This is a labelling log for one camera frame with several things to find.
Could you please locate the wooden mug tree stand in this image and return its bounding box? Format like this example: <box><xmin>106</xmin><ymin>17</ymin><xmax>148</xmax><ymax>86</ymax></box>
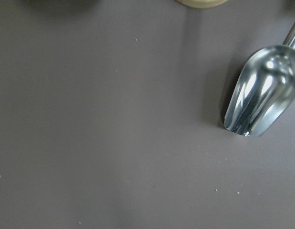
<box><xmin>178</xmin><ymin>0</ymin><xmax>227</xmax><ymax>5</ymax></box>

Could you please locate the metal scoop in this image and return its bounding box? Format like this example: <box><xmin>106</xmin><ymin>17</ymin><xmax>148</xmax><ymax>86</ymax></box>
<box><xmin>224</xmin><ymin>22</ymin><xmax>295</xmax><ymax>136</ymax></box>

